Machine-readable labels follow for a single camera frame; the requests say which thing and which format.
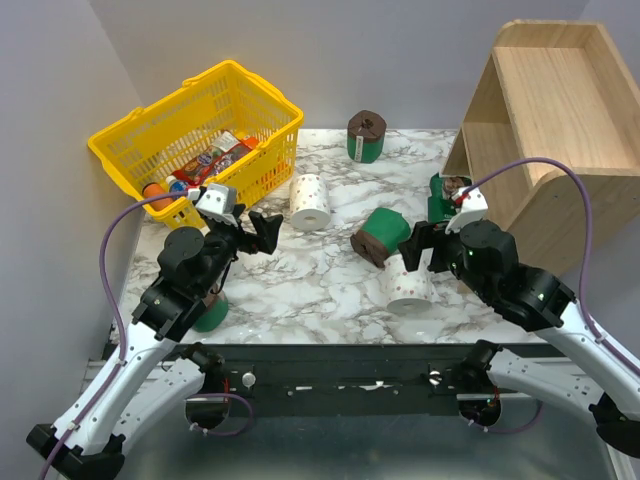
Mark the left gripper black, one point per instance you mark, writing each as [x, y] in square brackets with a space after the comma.
[266, 227]

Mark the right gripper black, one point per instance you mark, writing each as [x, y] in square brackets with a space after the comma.
[424, 235]

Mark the green brown roll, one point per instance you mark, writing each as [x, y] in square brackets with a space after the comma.
[365, 136]
[378, 237]

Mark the white floral paper roll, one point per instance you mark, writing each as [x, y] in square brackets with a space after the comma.
[406, 292]
[309, 202]

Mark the green wrapped roll near left arm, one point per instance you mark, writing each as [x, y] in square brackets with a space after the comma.
[214, 315]

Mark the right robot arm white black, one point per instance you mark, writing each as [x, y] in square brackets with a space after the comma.
[485, 259]

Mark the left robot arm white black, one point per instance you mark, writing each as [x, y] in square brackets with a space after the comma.
[92, 438]

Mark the wooden two-tier shelf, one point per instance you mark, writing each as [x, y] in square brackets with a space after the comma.
[552, 136]

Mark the green snack bag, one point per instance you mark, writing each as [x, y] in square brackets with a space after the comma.
[440, 207]

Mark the red snack bag in basket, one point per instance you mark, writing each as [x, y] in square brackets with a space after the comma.
[224, 151]

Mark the blue label bottle white cap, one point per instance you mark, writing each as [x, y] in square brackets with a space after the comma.
[175, 184]

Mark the yellow plastic shopping basket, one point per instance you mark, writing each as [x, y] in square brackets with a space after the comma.
[150, 144]

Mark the orange bottle in basket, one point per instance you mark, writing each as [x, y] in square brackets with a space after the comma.
[155, 190]

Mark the upright green brown wrapped roll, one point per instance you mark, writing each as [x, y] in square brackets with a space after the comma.
[365, 136]

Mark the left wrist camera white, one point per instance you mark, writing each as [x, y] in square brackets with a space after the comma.
[216, 202]

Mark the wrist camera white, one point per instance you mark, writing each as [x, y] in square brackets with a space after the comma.
[216, 202]
[470, 205]

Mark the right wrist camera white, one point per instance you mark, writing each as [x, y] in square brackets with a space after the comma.
[470, 205]

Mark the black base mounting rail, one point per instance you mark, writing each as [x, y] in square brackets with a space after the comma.
[341, 380]

